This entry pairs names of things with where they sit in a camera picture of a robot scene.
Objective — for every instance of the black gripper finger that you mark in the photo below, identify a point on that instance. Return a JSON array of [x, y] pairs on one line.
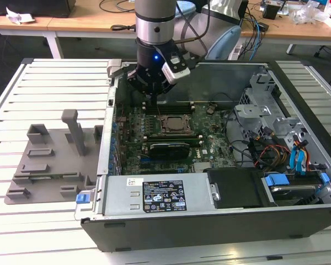
[[165, 87], [139, 81]]

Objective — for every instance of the metal locking lever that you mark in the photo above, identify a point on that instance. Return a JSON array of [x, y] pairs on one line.
[[159, 111]]

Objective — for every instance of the silver CPU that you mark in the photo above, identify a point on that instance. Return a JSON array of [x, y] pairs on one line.
[[176, 124]]

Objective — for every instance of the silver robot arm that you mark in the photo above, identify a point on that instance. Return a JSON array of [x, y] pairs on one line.
[[154, 16]]

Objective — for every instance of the CPU socket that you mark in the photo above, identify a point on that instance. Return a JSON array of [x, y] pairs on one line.
[[162, 133]]

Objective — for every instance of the grey plastic latch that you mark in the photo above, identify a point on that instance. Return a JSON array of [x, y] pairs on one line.
[[113, 67]]

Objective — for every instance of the silver coin battery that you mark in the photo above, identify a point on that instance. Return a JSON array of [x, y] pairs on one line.
[[210, 110]]

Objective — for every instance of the wooden desk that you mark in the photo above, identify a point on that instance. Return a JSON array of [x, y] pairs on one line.
[[99, 23]]

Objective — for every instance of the black graphics card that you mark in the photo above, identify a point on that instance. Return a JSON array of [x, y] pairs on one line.
[[168, 151]]

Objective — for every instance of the green motherboard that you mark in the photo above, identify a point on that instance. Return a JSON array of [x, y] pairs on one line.
[[215, 154]]

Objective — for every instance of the silver chipset heatsink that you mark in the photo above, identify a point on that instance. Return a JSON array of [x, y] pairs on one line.
[[202, 165]]

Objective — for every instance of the silver drive bay cage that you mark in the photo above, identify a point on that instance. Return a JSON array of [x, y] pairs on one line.
[[253, 110]]

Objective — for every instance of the small black adapter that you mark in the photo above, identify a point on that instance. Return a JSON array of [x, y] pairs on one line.
[[263, 26]]

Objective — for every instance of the grey parts rack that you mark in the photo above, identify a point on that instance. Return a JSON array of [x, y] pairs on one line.
[[55, 165]]

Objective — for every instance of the grey power supply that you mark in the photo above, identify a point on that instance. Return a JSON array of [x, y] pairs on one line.
[[118, 198]]

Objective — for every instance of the black plastic shroud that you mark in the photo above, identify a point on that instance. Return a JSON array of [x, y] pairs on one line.
[[234, 190]]

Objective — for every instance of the black equipment box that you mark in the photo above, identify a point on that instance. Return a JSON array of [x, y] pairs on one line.
[[30, 7]]

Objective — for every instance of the black container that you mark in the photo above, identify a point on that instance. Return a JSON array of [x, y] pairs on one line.
[[271, 12]]

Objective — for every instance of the blue release latch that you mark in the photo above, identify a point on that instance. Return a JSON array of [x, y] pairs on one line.
[[81, 199]]

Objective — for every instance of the white crumpled paper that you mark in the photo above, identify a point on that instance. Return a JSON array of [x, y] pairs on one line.
[[16, 17]]

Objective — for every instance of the blue disk carrier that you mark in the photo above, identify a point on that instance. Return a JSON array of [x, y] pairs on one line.
[[275, 179]]

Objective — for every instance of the black PC case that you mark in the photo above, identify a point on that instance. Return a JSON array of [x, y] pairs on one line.
[[182, 234]]

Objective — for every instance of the clear plastic bag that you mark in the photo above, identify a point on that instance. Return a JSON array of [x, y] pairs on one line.
[[309, 12]]

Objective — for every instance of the hard disk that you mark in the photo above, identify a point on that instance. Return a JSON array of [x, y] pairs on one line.
[[292, 194]]

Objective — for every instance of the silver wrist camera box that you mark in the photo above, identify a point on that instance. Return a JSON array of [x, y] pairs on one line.
[[176, 74]]

